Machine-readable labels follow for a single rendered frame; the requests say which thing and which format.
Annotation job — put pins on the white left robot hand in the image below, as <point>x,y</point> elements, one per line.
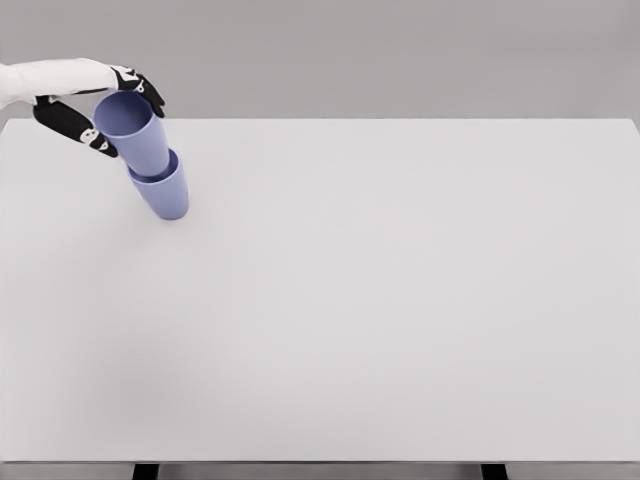
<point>60,80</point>

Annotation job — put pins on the blue plastic cup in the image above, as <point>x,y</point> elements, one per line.
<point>142,137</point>
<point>167,195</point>

